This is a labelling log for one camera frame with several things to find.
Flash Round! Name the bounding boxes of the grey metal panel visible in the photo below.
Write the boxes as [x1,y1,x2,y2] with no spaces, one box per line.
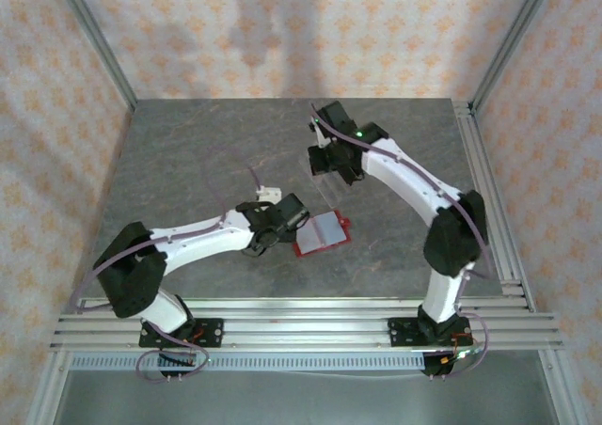
[54,370,561,425]

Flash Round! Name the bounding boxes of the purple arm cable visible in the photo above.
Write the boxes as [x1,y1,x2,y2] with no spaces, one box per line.
[69,145,264,384]
[309,102,495,382]

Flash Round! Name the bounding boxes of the aluminium frame leg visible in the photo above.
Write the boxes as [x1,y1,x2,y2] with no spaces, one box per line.
[27,349,71,425]
[538,349,578,425]

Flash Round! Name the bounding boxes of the aluminium frame post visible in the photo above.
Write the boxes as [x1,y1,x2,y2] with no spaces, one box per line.
[51,0,138,114]
[468,0,561,114]

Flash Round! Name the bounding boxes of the aluminium side rail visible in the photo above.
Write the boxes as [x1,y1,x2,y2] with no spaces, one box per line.
[453,100,536,313]

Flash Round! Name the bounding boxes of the red leather card holder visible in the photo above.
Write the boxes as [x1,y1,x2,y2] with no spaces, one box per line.
[291,210,353,260]

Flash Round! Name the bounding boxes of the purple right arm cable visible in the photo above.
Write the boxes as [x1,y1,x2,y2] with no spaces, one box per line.
[309,102,495,382]

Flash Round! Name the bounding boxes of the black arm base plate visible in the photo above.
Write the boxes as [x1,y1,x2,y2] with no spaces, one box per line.
[138,318,225,350]
[388,316,471,349]

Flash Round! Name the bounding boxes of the clear acrylic card stand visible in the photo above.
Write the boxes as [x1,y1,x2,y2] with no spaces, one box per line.
[298,150,363,209]

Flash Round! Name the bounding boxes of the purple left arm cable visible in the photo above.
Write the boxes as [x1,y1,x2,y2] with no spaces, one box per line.
[69,145,264,384]

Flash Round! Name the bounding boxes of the aluminium extrusion rail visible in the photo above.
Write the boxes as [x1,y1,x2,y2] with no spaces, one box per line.
[55,314,560,336]
[77,296,536,315]
[49,333,564,353]

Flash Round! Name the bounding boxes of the perforated metal cable tray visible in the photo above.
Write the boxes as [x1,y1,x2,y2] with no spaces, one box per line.
[68,352,427,372]

